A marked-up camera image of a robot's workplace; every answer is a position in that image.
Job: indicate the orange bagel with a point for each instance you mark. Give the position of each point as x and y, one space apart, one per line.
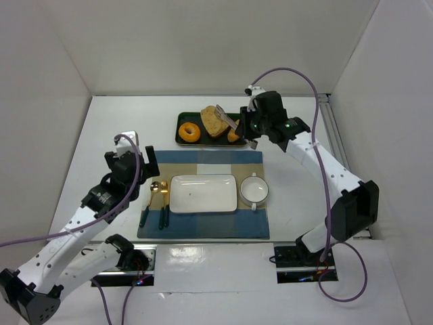
189 132

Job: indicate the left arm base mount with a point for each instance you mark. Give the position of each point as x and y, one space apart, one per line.
140 270

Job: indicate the aluminium rail frame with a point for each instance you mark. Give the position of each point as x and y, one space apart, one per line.
343 130

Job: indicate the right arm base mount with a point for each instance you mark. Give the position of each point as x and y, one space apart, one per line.
292 267

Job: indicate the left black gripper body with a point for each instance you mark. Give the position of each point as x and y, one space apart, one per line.
136 166

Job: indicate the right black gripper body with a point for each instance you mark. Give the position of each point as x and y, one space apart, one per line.
245 123

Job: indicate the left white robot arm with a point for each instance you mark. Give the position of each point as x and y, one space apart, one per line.
36 289

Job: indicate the white two-handled soup bowl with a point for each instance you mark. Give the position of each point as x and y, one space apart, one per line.
254 191

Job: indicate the metal food tongs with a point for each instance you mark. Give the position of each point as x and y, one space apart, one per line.
224 117

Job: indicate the white rectangular plate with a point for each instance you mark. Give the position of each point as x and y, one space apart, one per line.
206 193

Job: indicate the blue beige checked placemat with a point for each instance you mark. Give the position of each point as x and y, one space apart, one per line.
243 223

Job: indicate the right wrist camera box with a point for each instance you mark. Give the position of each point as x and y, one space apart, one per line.
252 91

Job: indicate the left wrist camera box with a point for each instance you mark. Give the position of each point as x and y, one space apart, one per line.
124 142

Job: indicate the gold knife green handle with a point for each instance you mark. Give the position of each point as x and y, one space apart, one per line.
166 211

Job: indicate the gold spoon green handle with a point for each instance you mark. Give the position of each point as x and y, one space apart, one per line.
154 189

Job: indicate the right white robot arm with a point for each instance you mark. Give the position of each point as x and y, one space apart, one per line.
352 204

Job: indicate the dark green serving tray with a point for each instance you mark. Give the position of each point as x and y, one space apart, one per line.
205 140

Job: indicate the gold fork green handle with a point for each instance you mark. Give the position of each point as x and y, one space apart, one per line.
164 192

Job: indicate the brown bread slice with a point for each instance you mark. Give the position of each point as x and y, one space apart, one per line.
213 125

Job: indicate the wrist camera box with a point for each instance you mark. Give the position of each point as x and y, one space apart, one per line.
124 142
252 91

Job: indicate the golden bread roll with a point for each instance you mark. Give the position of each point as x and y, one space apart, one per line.
232 137

